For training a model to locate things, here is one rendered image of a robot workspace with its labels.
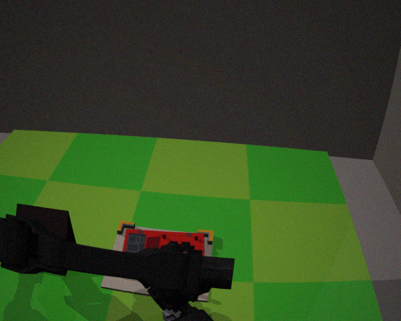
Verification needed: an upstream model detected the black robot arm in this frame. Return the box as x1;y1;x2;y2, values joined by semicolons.
0;214;235;302

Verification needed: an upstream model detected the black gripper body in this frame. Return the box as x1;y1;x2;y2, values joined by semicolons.
150;287;213;321

